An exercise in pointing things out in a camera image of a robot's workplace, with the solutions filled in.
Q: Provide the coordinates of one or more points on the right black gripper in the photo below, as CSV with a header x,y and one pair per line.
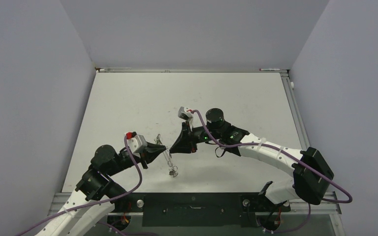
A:
x,y
187,142

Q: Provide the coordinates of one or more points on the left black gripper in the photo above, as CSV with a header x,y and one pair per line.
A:
x,y
148,155

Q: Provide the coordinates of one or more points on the key with grey tag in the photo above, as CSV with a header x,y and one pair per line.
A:
x,y
173,171

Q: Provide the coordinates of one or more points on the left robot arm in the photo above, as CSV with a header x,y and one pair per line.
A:
x,y
96,193

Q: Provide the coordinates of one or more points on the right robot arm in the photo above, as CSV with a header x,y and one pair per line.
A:
x,y
309,173

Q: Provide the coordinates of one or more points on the red white marker pen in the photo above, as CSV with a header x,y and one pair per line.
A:
x,y
269,69

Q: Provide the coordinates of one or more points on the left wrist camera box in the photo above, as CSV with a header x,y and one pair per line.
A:
x,y
135,142

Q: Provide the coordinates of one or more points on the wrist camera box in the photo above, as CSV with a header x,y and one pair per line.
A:
x,y
135,142
185,113

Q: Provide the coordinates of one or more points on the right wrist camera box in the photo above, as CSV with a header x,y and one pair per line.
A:
x,y
185,113

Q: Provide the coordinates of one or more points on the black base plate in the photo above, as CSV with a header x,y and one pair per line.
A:
x,y
194,209

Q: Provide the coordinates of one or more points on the aluminium frame rail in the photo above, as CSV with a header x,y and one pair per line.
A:
x,y
297,119

